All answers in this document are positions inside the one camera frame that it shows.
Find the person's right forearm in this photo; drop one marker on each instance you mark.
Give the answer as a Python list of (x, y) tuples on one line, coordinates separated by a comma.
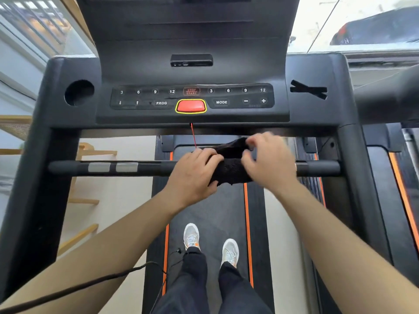
[(340, 251)]

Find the window blinds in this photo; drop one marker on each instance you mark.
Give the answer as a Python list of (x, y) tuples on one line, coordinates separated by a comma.
[(32, 19)]

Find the person's right hand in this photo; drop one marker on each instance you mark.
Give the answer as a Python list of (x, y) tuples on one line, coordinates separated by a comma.
[(275, 163)]

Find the person's right thumb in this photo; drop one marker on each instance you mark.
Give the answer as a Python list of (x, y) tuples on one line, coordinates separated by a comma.
[(248, 165)]

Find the person's left forearm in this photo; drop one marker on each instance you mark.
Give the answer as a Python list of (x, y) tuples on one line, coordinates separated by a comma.
[(98, 258)]

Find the red stop button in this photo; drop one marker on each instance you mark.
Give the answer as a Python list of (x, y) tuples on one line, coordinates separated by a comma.
[(191, 106)]

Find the treadmill control panel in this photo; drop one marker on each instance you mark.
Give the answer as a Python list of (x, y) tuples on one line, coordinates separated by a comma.
[(196, 96)]

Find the silver pulse sensor plate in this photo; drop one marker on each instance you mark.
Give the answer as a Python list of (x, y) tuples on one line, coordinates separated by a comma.
[(127, 167), (99, 167)]

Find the wooden rack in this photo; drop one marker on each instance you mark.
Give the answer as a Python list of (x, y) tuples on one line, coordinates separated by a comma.
[(81, 199)]

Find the black cloth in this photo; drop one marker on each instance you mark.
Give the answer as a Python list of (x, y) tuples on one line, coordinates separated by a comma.
[(230, 166)]

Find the white shoe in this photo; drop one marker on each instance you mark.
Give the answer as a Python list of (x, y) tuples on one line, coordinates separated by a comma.
[(230, 253), (191, 236)]

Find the neighbouring black treadmill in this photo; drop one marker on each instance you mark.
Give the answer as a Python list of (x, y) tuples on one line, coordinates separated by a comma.
[(392, 143)]

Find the white right shoe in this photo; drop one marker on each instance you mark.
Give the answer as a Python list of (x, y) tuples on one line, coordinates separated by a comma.
[(230, 253)]

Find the person's left hand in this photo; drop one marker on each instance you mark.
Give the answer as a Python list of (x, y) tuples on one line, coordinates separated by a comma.
[(188, 178)]

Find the white left shoe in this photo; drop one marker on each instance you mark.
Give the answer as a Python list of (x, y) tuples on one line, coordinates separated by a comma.
[(191, 236)]

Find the black trousers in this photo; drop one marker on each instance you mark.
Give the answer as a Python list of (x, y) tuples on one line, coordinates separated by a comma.
[(196, 284)]

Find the treadmill belt with orange stripes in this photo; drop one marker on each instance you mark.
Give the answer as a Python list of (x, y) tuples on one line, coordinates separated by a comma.
[(217, 209)]

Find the person's left thumb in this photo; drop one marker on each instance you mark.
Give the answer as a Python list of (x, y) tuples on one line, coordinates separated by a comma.
[(216, 170)]

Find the dark car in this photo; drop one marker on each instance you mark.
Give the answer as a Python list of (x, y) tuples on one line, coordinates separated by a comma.
[(383, 27)]

